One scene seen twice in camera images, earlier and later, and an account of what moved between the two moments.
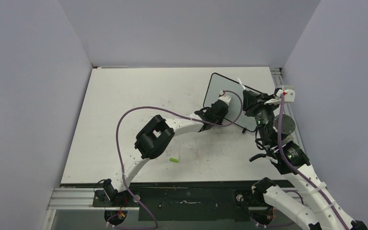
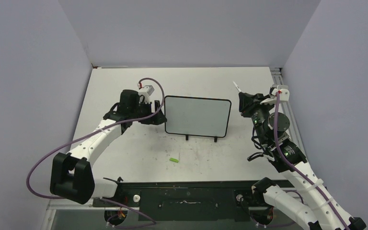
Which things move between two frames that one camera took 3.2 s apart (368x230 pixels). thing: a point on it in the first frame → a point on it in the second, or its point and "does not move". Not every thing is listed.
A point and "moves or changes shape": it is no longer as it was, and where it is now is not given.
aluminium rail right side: x=278 y=76 does not move
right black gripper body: x=258 y=109 does not move
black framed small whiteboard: x=217 y=84 → x=196 y=116
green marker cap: x=174 y=159 does not move
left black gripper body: x=218 y=120 → x=144 y=109
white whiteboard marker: x=241 y=84 moves or changes shape
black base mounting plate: x=183 y=201 does not move
